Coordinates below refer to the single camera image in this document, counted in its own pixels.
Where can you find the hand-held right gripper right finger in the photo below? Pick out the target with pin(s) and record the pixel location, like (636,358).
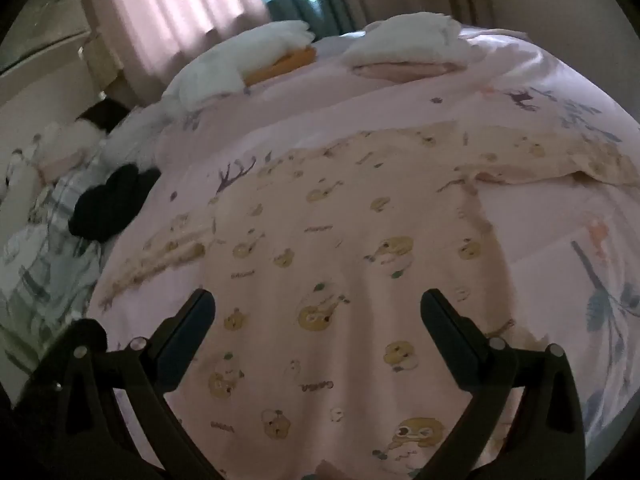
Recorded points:
(442,325)

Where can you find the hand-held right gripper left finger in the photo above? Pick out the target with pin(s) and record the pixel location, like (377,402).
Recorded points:
(192,330)

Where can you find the cream printed baby top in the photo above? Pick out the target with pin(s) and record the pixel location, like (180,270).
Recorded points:
(325,260)

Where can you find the black plush cloth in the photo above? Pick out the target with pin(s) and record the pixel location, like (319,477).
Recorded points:
(110,200)

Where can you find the plaid blanket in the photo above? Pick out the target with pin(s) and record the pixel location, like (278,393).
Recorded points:
(45,270)

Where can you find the pale grey pillow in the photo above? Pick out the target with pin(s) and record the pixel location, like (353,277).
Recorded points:
(135,140)

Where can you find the white plush toy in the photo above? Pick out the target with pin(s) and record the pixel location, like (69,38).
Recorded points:
(65,140)

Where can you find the pink printed duvet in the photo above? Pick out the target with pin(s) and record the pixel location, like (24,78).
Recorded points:
(300,115)

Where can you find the pink pillow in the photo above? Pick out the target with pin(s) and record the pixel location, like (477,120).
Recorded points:
(400,71)

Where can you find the large white fluffy towel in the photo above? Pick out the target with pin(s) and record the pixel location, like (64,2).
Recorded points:
(225,60)

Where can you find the orange pillow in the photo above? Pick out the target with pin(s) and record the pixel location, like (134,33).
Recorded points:
(280,66)

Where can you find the small white fluffy towel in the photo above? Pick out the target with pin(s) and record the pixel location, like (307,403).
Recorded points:
(400,40)

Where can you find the cream cabinet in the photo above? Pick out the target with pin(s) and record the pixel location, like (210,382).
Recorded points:
(45,20)

